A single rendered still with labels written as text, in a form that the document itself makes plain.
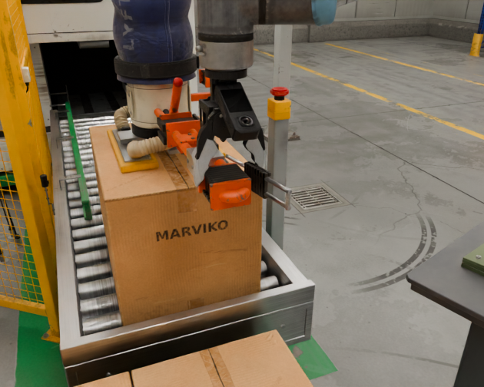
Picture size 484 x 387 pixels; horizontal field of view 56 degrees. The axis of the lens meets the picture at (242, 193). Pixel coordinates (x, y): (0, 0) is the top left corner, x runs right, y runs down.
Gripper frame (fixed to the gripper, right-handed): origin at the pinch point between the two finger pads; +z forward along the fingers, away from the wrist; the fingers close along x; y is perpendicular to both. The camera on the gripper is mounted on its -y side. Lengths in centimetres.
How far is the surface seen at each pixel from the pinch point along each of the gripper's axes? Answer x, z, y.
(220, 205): 4.1, 1.5, -5.6
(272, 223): -45, 59, 77
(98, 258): 24, 55, 69
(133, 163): 12.3, 11.1, 42.5
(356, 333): -76, 108, 53
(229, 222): -9.0, 24.8, 27.2
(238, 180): 0.6, -2.5, -5.3
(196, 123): -1.8, -2.3, 29.4
